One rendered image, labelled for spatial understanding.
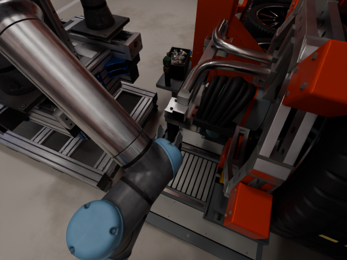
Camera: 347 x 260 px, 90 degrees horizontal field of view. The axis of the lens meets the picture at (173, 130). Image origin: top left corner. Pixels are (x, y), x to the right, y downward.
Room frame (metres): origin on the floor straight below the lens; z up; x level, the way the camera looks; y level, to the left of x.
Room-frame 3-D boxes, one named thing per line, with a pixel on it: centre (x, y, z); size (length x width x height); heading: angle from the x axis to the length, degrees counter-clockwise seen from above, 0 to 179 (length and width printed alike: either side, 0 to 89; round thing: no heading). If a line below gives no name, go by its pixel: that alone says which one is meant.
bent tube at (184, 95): (0.31, -0.13, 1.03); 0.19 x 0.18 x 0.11; 67
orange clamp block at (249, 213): (0.06, -0.16, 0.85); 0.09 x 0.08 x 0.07; 157
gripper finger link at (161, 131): (0.27, 0.04, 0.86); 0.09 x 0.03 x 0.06; 166
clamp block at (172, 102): (0.28, -0.03, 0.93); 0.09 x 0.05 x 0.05; 67
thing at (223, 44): (0.49, -0.21, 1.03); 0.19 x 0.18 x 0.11; 67
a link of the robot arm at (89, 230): (0.03, 0.10, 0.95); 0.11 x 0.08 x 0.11; 144
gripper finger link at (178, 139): (0.25, -0.01, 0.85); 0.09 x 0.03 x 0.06; 149
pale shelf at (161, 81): (1.09, -0.04, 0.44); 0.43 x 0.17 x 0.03; 157
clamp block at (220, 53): (0.59, -0.16, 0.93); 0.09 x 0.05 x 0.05; 67
